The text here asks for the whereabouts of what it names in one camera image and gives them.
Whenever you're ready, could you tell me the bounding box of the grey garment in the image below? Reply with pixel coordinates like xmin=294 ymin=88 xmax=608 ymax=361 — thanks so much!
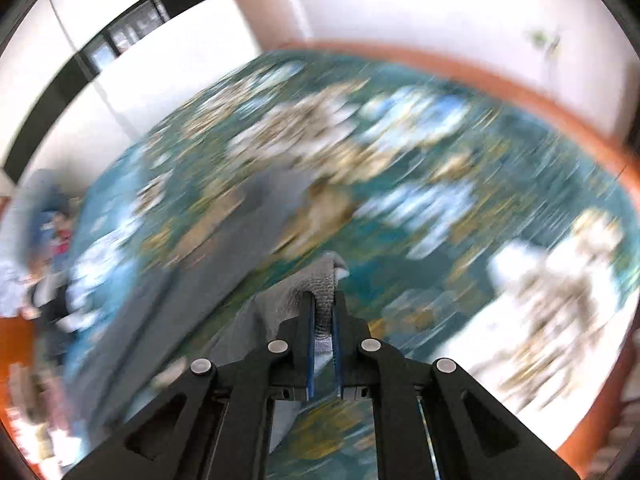
xmin=75 ymin=167 xmax=351 ymax=453

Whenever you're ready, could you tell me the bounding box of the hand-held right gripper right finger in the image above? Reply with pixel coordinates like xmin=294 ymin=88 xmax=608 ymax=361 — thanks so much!
xmin=332 ymin=291 xmax=581 ymax=480

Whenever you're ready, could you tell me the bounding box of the pile of colourful clothes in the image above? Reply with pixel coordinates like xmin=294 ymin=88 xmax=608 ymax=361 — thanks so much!
xmin=0 ymin=169 xmax=83 ymax=331

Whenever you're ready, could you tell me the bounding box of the dark window frame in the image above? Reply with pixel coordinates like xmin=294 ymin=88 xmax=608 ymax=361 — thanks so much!
xmin=2 ymin=0 xmax=228 ymax=181

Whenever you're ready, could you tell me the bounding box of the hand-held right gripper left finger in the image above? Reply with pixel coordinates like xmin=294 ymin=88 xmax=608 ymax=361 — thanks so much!
xmin=64 ymin=292 xmax=317 ymax=480

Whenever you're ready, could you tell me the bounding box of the orange wooden bed frame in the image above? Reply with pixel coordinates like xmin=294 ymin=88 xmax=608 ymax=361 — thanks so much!
xmin=272 ymin=40 xmax=640 ymax=466

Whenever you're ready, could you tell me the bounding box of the teal floral bedsheet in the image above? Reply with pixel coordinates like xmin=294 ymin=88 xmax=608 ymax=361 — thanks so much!
xmin=64 ymin=49 xmax=632 ymax=480

